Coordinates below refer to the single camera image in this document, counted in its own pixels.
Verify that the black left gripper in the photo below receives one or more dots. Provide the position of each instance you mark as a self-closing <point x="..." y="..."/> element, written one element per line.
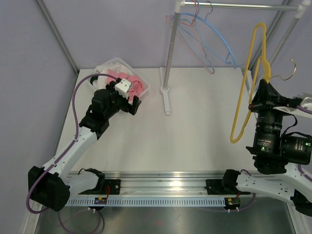
<point x="127" y="107"/>

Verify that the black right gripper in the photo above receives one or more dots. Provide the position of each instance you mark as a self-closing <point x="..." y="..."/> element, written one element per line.
<point x="266" y="97"/>

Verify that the pink t shirt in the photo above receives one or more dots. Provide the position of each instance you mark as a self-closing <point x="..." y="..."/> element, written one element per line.
<point x="137" y="85"/>

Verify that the white tank top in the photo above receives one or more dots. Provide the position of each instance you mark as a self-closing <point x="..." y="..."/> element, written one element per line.
<point x="117" y="70"/>

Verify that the green and white raglan shirt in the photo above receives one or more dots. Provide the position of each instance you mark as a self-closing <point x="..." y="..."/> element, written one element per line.
<point x="92" y="79"/>

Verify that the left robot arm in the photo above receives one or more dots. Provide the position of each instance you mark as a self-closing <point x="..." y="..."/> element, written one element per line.
<point x="88" y="131"/>

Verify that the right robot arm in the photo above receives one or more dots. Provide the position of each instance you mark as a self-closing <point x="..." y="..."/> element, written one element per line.
<point x="275" y="153"/>

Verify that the metal clothes rack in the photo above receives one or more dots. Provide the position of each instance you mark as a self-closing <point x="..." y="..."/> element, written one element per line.
<point x="164" y="72"/>

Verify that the white plastic basket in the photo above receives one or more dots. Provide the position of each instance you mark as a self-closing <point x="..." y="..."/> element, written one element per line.
<point x="114" y="60"/>

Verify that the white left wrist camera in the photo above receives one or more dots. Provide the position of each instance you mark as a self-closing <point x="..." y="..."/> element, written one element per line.
<point x="123" y="88"/>

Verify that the aluminium right frame post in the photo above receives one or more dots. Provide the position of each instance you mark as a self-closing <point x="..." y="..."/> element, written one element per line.
<point x="271" y="30"/>

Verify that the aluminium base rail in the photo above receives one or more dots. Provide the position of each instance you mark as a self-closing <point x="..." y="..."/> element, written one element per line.
<point x="165" y="185"/>

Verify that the white slotted cable duct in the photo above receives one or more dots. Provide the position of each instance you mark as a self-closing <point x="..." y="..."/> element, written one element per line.
<point x="147" y="202"/>

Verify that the aluminium corner frame post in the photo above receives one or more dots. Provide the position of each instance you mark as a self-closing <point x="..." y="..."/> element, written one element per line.
<point x="53" y="27"/>

